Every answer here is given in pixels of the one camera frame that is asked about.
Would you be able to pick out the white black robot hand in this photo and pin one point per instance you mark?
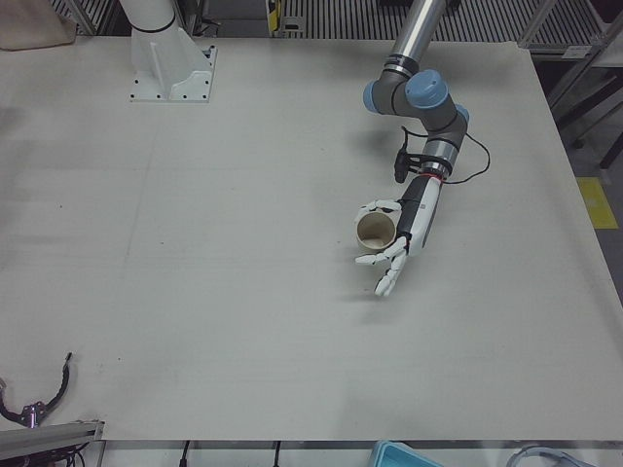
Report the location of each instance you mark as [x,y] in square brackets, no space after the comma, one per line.
[423,214]

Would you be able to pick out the beige paper cup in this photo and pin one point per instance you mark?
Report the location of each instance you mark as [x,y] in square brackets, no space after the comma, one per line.
[375,231]

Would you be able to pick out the UR5e robot arm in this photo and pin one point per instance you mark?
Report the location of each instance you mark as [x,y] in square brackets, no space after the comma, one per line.
[423,92]

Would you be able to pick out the teal plastic bin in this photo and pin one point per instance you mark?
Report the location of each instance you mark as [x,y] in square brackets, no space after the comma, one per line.
[399,457]

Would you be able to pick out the beige cloth bag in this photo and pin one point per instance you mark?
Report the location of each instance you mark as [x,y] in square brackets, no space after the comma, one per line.
[34,24]

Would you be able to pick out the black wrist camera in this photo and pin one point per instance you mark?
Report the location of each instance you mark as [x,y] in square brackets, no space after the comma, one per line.
[401,163]

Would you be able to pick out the aluminium frame rack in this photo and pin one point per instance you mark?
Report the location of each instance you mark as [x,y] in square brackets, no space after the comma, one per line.
[598,44]

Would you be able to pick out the yellow black striped post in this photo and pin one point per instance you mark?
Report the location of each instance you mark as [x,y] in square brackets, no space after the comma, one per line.
[273,14]

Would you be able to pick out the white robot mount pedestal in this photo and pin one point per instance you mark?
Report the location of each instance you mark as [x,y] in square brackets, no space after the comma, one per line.
[165,63]

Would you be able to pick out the aluminium profile post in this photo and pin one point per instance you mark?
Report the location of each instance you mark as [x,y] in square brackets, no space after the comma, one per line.
[48,432]

